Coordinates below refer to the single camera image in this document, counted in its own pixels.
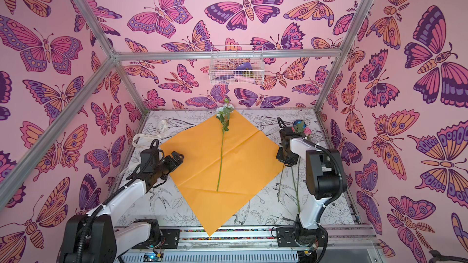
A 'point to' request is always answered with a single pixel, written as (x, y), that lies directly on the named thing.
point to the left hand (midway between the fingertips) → (179, 158)
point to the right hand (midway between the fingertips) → (285, 158)
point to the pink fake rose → (307, 131)
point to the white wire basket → (236, 64)
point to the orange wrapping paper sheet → (249, 161)
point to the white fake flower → (222, 114)
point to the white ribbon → (159, 134)
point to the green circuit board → (151, 257)
